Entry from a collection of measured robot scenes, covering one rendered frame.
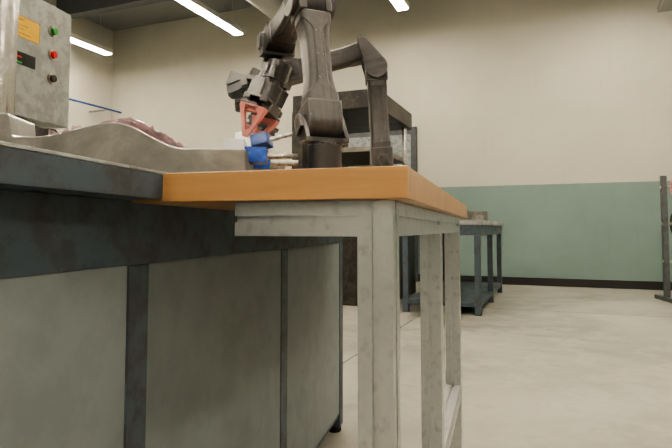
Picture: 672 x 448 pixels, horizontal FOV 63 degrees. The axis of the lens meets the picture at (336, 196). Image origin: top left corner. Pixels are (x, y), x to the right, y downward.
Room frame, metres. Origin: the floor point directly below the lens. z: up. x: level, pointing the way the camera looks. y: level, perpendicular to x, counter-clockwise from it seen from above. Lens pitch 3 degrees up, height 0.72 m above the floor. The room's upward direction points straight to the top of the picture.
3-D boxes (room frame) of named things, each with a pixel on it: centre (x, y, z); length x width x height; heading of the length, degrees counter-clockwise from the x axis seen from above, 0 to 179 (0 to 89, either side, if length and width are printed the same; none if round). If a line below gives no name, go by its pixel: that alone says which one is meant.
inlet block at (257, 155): (1.00, 0.13, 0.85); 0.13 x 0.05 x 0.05; 94
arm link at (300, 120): (1.00, 0.03, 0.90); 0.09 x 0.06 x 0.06; 111
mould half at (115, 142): (1.03, 0.41, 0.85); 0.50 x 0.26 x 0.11; 94
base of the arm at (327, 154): (1.00, 0.02, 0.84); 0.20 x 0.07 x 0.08; 163
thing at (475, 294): (5.63, -1.24, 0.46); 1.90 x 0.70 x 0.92; 158
